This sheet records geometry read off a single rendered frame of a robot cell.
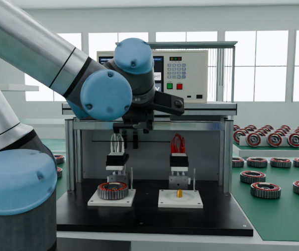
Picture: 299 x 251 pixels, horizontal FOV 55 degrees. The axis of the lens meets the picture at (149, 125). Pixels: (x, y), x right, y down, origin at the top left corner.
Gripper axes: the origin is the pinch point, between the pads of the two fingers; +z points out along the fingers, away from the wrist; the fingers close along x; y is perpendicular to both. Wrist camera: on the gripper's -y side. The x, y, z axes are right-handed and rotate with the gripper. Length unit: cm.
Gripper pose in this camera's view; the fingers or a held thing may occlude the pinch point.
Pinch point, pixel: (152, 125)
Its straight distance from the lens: 87.2
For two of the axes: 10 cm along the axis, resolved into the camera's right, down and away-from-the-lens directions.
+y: -10.0, 0.0, 0.6
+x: -0.3, 9.1, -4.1
